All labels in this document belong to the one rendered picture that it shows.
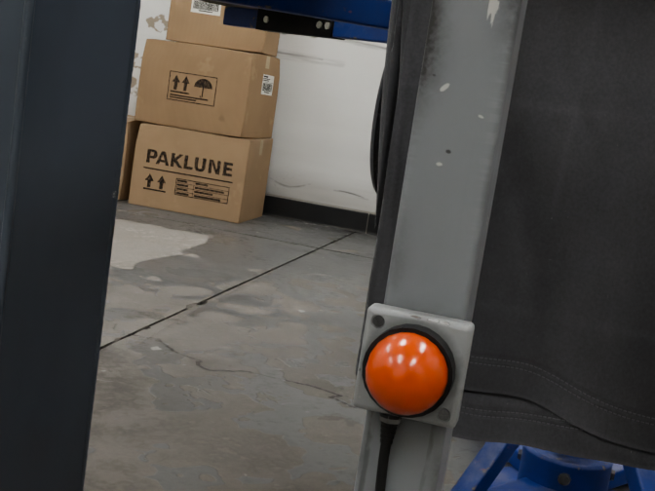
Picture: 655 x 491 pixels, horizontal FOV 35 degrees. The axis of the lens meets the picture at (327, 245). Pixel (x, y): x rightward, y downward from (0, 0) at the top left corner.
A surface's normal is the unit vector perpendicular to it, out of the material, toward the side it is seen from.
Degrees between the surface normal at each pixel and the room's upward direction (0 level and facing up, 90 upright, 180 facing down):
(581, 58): 93
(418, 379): 81
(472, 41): 90
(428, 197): 90
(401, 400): 119
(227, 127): 92
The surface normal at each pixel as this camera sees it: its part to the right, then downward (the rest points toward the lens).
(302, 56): -0.25, 0.11
